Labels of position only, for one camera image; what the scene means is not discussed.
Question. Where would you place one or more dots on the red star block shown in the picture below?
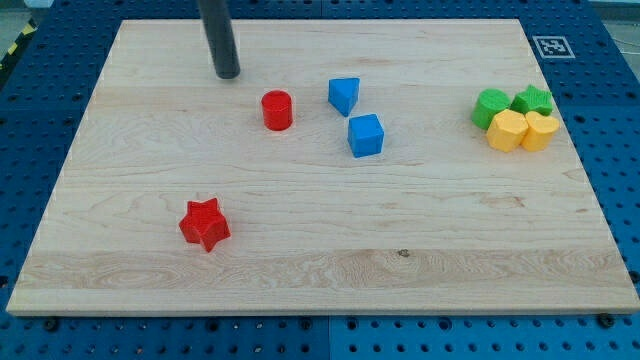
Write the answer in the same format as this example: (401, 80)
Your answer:
(204, 224)

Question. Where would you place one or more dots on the green star block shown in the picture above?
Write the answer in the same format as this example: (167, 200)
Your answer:
(533, 99)

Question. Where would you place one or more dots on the wooden board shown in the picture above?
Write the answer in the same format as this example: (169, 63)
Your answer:
(438, 223)

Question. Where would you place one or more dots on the blue cube block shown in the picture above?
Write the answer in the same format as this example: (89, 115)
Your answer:
(365, 135)

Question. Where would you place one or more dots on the red cylinder block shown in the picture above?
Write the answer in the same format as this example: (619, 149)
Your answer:
(277, 110)

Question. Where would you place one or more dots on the blue triangle block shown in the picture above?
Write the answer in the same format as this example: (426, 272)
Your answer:
(343, 94)

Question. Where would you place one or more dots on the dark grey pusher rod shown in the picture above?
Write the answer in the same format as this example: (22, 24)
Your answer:
(218, 29)

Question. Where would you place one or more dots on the green cylinder block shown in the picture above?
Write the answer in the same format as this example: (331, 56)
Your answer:
(489, 102)

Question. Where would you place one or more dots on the yellow hexagon block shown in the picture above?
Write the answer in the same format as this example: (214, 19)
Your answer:
(507, 130)

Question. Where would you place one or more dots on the yellow heart block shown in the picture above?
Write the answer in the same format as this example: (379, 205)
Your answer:
(541, 130)

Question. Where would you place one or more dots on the white fiducial marker tag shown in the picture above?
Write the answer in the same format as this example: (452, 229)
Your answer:
(553, 47)

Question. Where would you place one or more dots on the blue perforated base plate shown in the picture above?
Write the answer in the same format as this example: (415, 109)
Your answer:
(48, 90)

